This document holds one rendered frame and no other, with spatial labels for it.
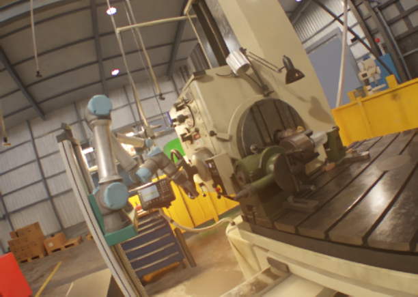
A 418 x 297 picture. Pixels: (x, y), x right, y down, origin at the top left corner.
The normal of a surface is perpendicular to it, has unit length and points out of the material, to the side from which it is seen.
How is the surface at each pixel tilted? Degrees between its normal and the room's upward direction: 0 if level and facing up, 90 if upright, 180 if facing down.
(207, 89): 90
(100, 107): 83
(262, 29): 90
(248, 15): 90
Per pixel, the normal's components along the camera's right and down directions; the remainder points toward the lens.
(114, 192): 0.65, -0.14
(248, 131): 0.35, -0.16
